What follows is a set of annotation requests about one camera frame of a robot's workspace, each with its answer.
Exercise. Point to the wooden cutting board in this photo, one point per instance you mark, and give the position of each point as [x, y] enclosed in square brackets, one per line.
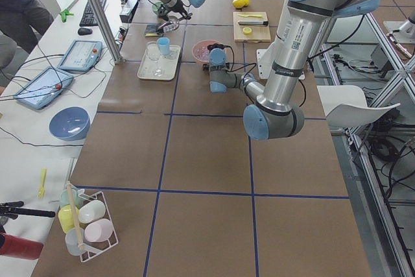
[259, 34]

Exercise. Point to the pink plastic cup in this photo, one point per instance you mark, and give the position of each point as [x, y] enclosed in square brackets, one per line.
[98, 231]

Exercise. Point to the aluminium frame post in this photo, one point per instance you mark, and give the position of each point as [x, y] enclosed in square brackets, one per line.
[106, 31]

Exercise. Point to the near teach pendant tablet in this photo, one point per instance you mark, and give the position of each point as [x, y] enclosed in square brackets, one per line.
[44, 88]

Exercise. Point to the cream bear tray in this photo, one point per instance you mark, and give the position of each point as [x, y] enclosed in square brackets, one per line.
[163, 69]

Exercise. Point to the yellow plastic fork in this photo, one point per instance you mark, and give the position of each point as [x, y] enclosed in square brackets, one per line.
[41, 189]

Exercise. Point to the green plastic clamp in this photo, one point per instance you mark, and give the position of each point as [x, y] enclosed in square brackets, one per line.
[64, 14]

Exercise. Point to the teach pendant tablet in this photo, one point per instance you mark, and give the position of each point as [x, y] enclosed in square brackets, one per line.
[44, 88]
[81, 56]

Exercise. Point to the yellow plastic knife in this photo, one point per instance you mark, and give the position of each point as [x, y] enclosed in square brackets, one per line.
[250, 15]

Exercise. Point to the grey folded cloth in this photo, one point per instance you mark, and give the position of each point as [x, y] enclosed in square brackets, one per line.
[153, 30]

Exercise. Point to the steel cylindrical muddler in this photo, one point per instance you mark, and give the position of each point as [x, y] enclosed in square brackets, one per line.
[253, 23]

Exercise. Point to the clear ice cubes pile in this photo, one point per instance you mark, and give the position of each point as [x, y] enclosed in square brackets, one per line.
[201, 53]

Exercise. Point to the blue bowl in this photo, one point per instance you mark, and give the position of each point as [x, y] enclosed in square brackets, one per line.
[70, 124]

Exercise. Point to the black computer mouse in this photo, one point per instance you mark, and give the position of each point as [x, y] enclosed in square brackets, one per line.
[83, 31]

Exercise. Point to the far teach pendant tablet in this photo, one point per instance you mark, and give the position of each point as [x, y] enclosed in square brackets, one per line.
[81, 56]

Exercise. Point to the lemon half slice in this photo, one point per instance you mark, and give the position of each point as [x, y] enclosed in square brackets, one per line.
[247, 31]

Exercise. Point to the white wire cup rack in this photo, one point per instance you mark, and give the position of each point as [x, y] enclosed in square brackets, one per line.
[75, 241]

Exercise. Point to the red bottle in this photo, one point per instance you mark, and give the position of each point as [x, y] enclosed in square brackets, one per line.
[18, 247]

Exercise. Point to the steel ice scoop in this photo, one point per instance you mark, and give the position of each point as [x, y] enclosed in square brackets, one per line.
[166, 27]

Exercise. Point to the green bowl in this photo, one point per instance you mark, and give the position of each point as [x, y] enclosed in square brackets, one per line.
[158, 9]

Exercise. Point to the white chair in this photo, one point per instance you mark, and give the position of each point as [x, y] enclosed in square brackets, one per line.
[345, 106]

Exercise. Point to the clear wine glass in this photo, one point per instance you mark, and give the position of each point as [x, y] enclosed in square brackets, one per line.
[153, 55]

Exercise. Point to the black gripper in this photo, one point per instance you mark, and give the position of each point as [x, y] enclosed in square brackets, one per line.
[175, 8]

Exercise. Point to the black keyboard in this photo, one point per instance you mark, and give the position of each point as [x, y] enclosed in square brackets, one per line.
[88, 18]

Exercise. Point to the pink bowl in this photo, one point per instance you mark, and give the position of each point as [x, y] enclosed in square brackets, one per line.
[217, 54]

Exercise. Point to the person standing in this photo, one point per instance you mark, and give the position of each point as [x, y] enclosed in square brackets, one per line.
[20, 19]

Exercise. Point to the light blue cup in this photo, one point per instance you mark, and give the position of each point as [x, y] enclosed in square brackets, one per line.
[163, 44]

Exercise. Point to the yellow plastic cup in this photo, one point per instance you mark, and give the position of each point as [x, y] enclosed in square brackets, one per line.
[65, 218]

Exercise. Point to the white plastic cup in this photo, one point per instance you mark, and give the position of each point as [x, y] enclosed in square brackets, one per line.
[91, 211]

